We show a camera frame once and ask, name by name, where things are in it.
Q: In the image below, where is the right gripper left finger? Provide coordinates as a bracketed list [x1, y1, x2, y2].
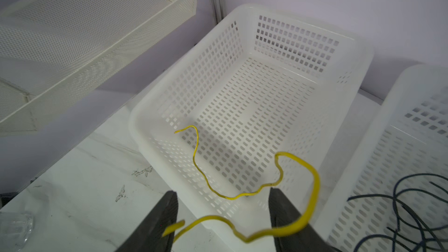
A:
[117, 191, 179, 252]

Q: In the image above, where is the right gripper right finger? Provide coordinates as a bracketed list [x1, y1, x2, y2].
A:
[268, 187, 333, 252]

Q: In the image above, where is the black cable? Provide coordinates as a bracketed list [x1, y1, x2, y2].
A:
[346, 172, 448, 252]

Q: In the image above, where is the middle white plastic basket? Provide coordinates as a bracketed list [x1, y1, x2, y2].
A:
[315, 65, 448, 252]

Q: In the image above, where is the white plastic basket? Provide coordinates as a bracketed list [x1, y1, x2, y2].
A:
[129, 5, 374, 236]
[315, 65, 448, 252]

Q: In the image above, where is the clear plastic cup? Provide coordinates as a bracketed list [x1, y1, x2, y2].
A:
[1, 211, 35, 252]

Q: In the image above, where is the left white plastic basket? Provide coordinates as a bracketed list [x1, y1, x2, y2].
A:
[129, 5, 374, 236]

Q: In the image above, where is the white mesh two-tier shelf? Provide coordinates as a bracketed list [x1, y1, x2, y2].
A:
[1, 0, 197, 136]

